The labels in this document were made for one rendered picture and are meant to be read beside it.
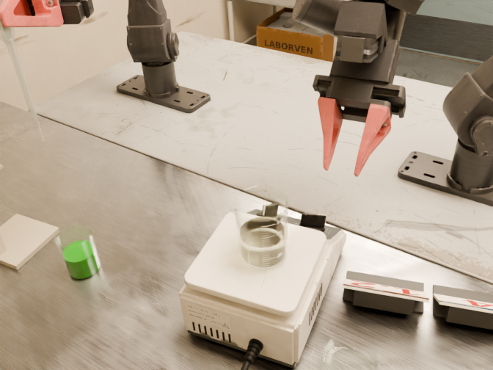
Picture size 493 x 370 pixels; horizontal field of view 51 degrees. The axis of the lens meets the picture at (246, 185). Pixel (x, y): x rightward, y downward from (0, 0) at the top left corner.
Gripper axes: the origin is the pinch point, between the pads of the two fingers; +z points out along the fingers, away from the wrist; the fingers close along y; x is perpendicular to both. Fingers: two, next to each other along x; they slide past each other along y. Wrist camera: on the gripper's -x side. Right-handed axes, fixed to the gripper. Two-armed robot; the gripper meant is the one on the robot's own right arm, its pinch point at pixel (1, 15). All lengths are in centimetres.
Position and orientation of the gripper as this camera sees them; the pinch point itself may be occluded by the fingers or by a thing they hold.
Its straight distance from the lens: 53.9
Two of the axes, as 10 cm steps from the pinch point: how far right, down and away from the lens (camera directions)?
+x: 0.5, 7.9, 6.2
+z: -0.8, 6.2, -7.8
